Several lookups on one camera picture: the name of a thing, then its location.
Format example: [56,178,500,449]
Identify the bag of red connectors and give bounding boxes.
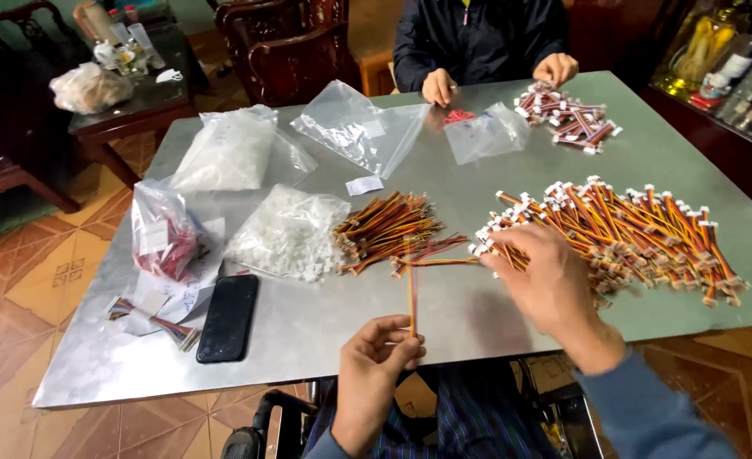
[130,177,206,283]

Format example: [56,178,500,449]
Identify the small clear zip bag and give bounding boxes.
[443,102,533,167]

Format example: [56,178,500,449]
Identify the white paper label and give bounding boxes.
[345,175,385,197]

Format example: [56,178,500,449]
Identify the person's left hand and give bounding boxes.
[331,314,427,457]

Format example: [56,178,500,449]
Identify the multicolour wire bundle with tag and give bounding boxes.
[105,296,202,353]

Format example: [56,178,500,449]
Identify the pile of bare striped wires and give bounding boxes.
[332,190,472,279]

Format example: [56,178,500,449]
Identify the pile of wires with connectors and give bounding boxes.
[468,176,750,309]

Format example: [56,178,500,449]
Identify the heap of bundled connector wires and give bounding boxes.
[514,80,624,156]

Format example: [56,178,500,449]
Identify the black wheelchair frame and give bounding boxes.
[220,380,323,459]

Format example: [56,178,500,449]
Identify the person's right hand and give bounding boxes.
[478,223,628,376]

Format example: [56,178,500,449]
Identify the loose striped wire strand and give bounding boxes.
[390,255,480,269]

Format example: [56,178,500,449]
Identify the carved dark wooden chair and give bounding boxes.
[214,0,364,109]

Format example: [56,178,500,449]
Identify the large empty clear bag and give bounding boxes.
[289,79,432,181]

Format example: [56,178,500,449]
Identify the dark wooden side table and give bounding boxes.
[48,0,199,190]

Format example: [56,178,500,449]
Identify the sealed bag of white connectors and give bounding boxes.
[169,105,318,195]

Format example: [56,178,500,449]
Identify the black phone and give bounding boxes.
[196,274,260,365]

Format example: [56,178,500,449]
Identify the dark wooden armchair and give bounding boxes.
[0,0,94,242]

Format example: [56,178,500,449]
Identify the person's striped trousers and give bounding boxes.
[304,358,565,459]

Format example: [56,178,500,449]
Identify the orange yellow wire strand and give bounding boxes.
[406,237,418,339]

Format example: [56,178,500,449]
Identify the open bag of white connectors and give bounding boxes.
[224,184,352,284]

